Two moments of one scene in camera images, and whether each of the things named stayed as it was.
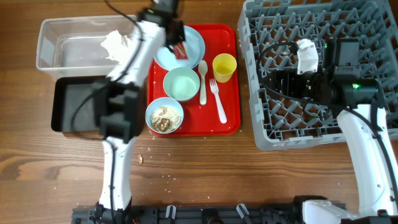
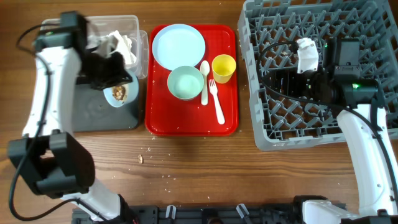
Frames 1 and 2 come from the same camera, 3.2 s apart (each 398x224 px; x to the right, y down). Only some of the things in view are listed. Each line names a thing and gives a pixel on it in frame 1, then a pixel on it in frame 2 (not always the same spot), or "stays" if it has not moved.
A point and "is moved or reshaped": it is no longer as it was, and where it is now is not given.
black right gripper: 283,77 stays
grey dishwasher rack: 270,30 stays
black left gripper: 181,33 → 116,77
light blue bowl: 161,101 is moved or reshaped
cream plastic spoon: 203,69 stays
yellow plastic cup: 224,65 stays
